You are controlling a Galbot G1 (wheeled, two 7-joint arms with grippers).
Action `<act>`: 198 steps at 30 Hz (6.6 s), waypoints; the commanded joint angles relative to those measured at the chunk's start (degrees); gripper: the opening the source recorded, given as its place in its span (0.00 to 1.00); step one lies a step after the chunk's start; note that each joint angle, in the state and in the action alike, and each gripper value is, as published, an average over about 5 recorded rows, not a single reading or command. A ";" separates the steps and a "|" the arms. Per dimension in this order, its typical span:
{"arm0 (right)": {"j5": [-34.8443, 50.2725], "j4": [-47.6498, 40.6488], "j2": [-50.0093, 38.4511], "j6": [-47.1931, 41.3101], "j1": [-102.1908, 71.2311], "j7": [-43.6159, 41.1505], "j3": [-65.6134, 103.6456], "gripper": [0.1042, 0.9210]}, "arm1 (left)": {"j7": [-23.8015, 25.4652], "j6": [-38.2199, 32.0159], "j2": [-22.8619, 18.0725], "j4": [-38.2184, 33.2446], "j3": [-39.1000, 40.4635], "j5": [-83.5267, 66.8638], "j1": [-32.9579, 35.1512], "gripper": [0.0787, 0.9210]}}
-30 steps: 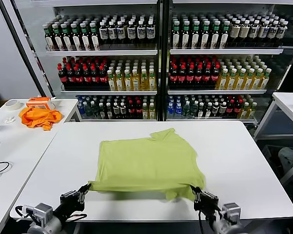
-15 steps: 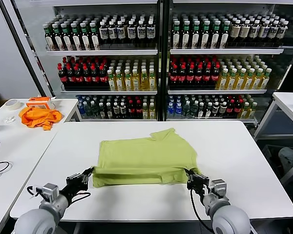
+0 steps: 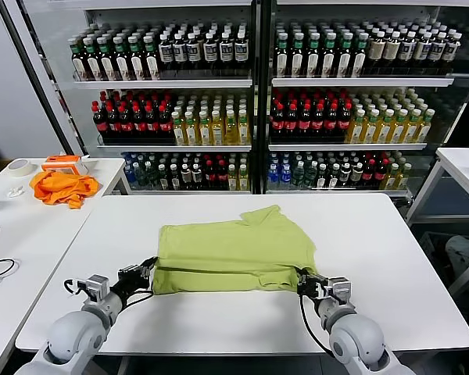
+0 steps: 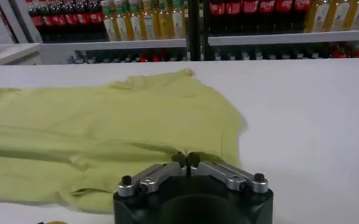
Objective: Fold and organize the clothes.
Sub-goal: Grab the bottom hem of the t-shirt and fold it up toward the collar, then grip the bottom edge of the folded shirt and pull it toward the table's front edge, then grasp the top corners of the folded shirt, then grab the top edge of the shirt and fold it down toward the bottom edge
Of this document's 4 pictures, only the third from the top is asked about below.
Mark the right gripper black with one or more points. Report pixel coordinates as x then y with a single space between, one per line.
323 290

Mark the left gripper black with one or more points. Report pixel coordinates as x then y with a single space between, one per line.
127 285

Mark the yellow-green T-shirt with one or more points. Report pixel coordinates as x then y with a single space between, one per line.
234 242

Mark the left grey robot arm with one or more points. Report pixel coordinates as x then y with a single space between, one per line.
74 336

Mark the small green tinted bottle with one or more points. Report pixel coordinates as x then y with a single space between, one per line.
142 177
298 176
310 176
152 177

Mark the blue label water bottle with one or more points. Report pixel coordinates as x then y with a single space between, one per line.
130 177
286 176
273 176

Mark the small dark white-cap bottle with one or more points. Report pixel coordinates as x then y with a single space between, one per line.
163 177
322 177
334 177
174 177

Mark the small white label bottle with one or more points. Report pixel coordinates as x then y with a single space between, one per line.
356 173
186 176
197 176
344 173

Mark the small red cap bottle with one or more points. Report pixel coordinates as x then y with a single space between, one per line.
222 177
211 177
380 176
369 176

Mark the white side table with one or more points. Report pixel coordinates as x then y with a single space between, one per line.
461 176
31 234

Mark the crumpled orange cloth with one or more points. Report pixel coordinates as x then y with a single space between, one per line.
58 189

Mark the small yellow drink bottle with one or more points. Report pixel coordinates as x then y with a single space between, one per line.
403 179
243 179
232 179
391 179

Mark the orange box with window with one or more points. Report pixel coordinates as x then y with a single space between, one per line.
62 160

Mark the yellow juice bottle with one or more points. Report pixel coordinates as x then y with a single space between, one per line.
384 131
178 133
217 132
205 133
231 132
398 131
411 131
244 131
369 131
191 133
355 131
424 131

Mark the small white plastic object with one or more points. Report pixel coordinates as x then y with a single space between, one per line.
16 191

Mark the beige tape roll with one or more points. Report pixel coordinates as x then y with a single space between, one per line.
23 174

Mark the white plastic bag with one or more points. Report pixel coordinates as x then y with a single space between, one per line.
463 250

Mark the drinks shelf unit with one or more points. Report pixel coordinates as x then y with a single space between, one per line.
160 83
355 82

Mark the green cap dark bottle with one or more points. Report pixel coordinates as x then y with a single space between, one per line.
329 58
79 62
298 58
92 62
313 58
106 62
359 58
282 58
122 62
151 62
137 62
344 58

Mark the blue label dark bottle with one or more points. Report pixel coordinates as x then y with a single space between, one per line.
422 51
194 52
166 52
241 51
210 52
451 51
180 52
226 51
406 51
437 51

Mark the beige label bottle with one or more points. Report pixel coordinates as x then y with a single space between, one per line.
376 51
391 51

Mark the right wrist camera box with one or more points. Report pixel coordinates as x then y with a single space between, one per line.
341 293

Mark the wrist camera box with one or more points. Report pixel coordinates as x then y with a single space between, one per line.
341 293
97 287

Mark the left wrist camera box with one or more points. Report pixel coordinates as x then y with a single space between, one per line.
97 287

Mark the black slanted frame bar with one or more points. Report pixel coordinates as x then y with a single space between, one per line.
42 81

